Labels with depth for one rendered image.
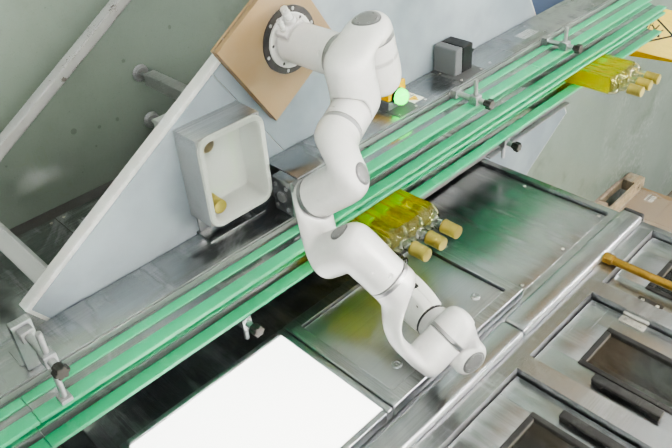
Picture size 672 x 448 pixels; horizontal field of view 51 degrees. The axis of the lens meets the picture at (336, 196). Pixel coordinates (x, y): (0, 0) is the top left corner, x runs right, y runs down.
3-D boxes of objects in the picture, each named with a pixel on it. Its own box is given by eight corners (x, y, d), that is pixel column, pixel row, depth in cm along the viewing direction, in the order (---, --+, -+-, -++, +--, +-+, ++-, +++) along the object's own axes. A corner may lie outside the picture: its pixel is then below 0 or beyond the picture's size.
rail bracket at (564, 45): (538, 45, 223) (577, 56, 215) (540, 23, 219) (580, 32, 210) (545, 41, 225) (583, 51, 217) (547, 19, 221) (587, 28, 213)
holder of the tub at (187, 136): (195, 233, 165) (215, 247, 161) (172, 129, 150) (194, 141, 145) (252, 201, 175) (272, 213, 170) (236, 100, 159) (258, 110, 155)
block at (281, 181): (273, 208, 172) (292, 219, 167) (268, 175, 166) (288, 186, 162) (284, 202, 174) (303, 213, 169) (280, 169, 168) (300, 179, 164)
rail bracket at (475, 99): (447, 98, 197) (487, 112, 189) (447, 74, 193) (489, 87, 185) (456, 93, 199) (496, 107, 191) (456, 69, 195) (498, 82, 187)
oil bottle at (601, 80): (555, 79, 239) (636, 103, 222) (557, 64, 236) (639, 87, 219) (564, 74, 242) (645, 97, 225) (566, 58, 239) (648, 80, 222)
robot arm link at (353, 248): (424, 223, 133) (372, 244, 144) (347, 145, 127) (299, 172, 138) (393, 290, 123) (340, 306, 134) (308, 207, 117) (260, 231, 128)
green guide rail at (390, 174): (307, 213, 170) (330, 226, 165) (306, 210, 170) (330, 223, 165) (645, 4, 268) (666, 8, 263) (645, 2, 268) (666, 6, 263)
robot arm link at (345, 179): (304, 127, 137) (271, 178, 128) (348, 98, 127) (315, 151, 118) (353, 174, 141) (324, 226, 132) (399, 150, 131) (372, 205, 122)
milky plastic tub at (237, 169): (191, 216, 162) (214, 231, 157) (172, 130, 149) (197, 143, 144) (250, 183, 172) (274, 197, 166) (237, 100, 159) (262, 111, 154)
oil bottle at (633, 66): (573, 68, 245) (653, 90, 228) (575, 53, 242) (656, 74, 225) (581, 62, 249) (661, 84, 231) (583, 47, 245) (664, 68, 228)
